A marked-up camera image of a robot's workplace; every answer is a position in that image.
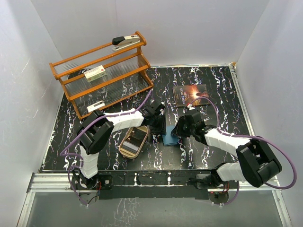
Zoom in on blue leather card holder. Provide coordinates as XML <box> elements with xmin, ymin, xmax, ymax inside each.
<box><xmin>162</xmin><ymin>125</ymin><xmax>178</xmax><ymax>146</ymax></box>

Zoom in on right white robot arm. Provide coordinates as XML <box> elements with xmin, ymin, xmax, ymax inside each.
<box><xmin>171</xmin><ymin>109</ymin><xmax>282</xmax><ymax>188</ymax></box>

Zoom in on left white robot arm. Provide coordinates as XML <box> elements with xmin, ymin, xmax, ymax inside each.
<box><xmin>77</xmin><ymin>100</ymin><xmax>166</xmax><ymax>189</ymax></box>

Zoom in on black VIP card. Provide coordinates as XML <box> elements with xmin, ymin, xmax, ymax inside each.
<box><xmin>129</xmin><ymin>128</ymin><xmax>147</xmax><ymax>143</ymax></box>

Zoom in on stack of cards in tray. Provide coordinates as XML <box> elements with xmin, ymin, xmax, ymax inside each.
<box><xmin>121</xmin><ymin>141</ymin><xmax>140</xmax><ymax>155</ymax></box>

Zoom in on white card on rack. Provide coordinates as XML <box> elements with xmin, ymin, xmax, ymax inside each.
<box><xmin>87</xmin><ymin>101</ymin><xmax>105</xmax><ymax>113</ymax></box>

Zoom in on dark book with sunset cover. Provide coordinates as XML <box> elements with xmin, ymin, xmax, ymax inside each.
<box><xmin>173</xmin><ymin>84</ymin><xmax>210</xmax><ymax>107</ymax></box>

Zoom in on orange wooden three-tier rack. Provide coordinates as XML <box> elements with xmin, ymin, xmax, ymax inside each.
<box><xmin>49</xmin><ymin>31</ymin><xmax>154</xmax><ymax>120</ymax></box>

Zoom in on green and white small box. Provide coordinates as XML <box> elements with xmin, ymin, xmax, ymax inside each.
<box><xmin>84</xmin><ymin>65</ymin><xmax>107</xmax><ymax>82</ymax></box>

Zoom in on black and beige stapler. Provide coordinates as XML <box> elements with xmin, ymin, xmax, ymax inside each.
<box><xmin>112</xmin><ymin>35</ymin><xmax>140</xmax><ymax>51</ymax></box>

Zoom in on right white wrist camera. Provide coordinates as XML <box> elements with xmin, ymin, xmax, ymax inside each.
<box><xmin>186</xmin><ymin>104</ymin><xmax>195</xmax><ymax>111</ymax></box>

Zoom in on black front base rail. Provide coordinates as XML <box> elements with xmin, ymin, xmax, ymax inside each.
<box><xmin>98</xmin><ymin>170</ymin><xmax>237</xmax><ymax>200</ymax></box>

